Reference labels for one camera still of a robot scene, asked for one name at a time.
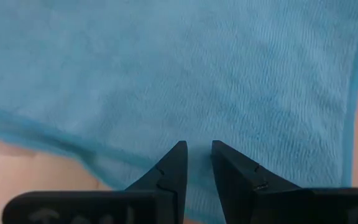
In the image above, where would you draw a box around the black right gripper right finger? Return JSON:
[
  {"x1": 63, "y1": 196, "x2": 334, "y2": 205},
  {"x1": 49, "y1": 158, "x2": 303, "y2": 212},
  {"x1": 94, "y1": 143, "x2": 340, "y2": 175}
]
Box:
[{"x1": 210, "y1": 139, "x2": 358, "y2": 224}]

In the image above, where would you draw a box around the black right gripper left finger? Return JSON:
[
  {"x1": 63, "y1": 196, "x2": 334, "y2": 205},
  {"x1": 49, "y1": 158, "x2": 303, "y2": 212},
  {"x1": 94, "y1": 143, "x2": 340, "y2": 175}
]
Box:
[{"x1": 1, "y1": 140, "x2": 188, "y2": 224}]

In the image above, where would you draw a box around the blue microfiber towel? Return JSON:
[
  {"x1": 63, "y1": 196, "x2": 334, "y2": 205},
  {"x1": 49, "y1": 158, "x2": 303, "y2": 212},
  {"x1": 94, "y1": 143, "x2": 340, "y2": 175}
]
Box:
[{"x1": 0, "y1": 0, "x2": 358, "y2": 224}]

